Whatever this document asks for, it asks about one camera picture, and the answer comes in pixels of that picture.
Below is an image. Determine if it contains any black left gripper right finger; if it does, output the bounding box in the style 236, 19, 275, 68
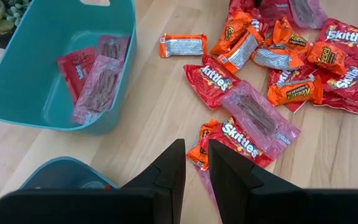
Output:
208, 139, 303, 224

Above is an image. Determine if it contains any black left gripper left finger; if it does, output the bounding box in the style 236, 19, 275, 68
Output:
121, 139, 186, 224

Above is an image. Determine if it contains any orange Reese's candy pack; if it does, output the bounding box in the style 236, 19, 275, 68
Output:
186, 119, 223, 172
218, 26, 265, 74
272, 17, 314, 55
210, 11, 254, 56
266, 76, 324, 107
159, 33, 208, 59
250, 44, 306, 72
306, 41, 350, 76

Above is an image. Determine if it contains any dark blue plastic bin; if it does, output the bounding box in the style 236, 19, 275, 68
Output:
0, 156, 120, 224

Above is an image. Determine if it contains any red Twizzlers candy pack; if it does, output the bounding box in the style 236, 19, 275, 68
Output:
56, 46, 97, 106

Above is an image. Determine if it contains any teal plastic bin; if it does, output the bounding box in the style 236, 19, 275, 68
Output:
0, 0, 137, 136

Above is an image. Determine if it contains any red Skittles candy pack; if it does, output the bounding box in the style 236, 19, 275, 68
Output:
286, 90, 358, 116
326, 65, 358, 101
247, 9, 270, 39
228, 0, 293, 27
317, 17, 358, 68
183, 55, 242, 111
197, 116, 273, 169
267, 67, 318, 88

